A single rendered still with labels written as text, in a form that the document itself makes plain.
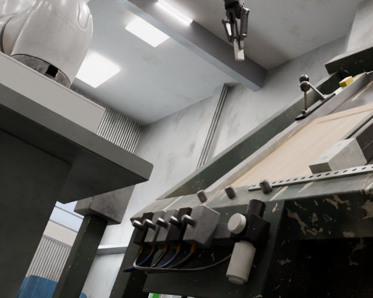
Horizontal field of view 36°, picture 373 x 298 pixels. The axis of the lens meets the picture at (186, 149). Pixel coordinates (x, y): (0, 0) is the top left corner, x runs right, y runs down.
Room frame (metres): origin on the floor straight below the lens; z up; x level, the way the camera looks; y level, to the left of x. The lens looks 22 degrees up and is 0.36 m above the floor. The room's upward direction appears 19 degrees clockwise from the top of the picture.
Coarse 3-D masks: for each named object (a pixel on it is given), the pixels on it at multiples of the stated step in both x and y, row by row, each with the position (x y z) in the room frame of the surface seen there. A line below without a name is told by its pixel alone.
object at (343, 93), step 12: (360, 84) 1.90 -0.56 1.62; (336, 96) 1.85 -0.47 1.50; (348, 96) 1.88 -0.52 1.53; (324, 108) 1.83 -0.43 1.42; (300, 120) 1.81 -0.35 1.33; (312, 120) 1.81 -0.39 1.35; (288, 132) 1.77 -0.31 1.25; (276, 144) 1.75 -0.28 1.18; (252, 156) 1.74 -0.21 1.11; (264, 156) 1.73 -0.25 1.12; (240, 168) 1.70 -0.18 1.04; (228, 180) 1.68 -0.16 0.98
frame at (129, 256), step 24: (288, 240) 1.58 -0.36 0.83; (312, 240) 1.41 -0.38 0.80; (336, 240) 1.42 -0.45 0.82; (360, 240) 1.35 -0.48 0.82; (288, 264) 1.56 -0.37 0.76; (312, 264) 1.40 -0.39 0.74; (336, 264) 1.40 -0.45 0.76; (360, 264) 1.34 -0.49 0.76; (120, 288) 1.84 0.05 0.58; (264, 288) 1.62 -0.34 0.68; (288, 288) 1.54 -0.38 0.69; (312, 288) 1.41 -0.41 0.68; (336, 288) 1.39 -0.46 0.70; (360, 288) 1.25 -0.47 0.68
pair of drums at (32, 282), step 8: (24, 280) 5.11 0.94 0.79; (32, 280) 4.74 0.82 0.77; (40, 280) 4.69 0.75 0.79; (48, 280) 4.67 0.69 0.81; (24, 288) 4.80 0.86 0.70; (32, 288) 4.71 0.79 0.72; (40, 288) 4.68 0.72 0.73; (48, 288) 4.67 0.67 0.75; (24, 296) 4.75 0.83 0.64; (32, 296) 4.70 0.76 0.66; (40, 296) 4.67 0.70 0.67; (48, 296) 4.66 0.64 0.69; (80, 296) 4.78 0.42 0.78
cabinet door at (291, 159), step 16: (352, 112) 1.62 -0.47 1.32; (368, 112) 1.54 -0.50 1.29; (304, 128) 1.77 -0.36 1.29; (320, 128) 1.68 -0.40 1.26; (336, 128) 1.58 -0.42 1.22; (288, 144) 1.71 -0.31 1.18; (304, 144) 1.62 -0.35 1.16; (320, 144) 1.53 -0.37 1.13; (272, 160) 1.67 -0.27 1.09; (288, 160) 1.57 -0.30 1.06; (304, 160) 1.49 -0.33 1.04; (240, 176) 1.70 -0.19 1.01; (256, 176) 1.61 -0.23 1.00; (272, 176) 1.53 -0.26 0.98; (288, 176) 1.45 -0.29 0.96
